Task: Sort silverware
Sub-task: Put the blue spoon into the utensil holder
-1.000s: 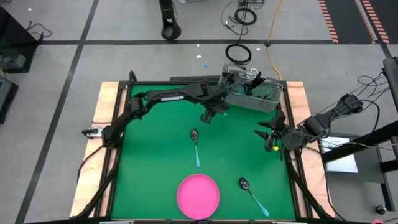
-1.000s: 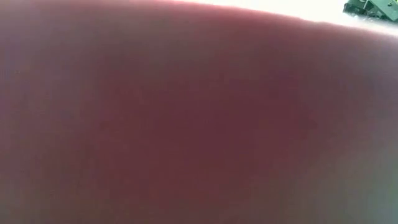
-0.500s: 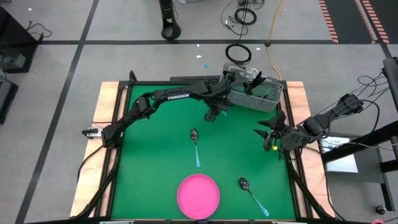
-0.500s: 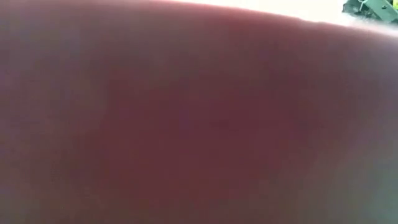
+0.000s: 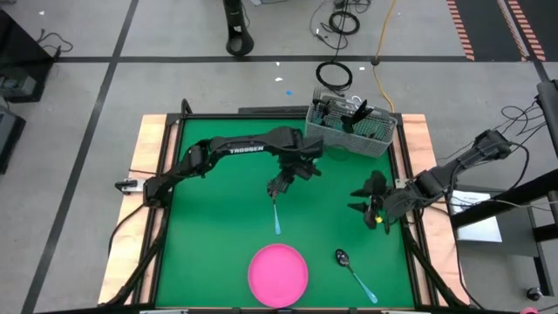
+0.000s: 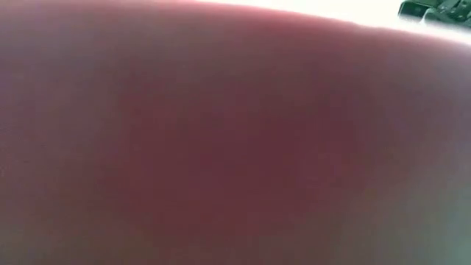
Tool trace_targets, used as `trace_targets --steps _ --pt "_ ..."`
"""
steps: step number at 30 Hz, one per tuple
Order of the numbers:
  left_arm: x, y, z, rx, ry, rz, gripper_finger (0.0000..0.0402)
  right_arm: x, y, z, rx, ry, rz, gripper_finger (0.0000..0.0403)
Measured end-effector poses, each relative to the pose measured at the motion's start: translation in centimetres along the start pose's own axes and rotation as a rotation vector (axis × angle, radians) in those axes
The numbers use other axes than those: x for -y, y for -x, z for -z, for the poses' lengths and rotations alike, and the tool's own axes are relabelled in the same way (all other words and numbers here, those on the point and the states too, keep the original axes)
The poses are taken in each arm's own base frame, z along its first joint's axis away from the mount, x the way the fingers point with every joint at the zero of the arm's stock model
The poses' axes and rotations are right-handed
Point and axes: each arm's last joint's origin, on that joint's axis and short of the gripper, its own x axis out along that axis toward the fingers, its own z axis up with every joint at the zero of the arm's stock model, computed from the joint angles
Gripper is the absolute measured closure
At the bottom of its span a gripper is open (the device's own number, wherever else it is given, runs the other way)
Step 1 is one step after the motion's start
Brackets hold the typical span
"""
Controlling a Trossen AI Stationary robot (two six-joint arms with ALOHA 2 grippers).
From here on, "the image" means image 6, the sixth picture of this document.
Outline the pink round plate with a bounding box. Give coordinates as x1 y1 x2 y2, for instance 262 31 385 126
0 0 471 265

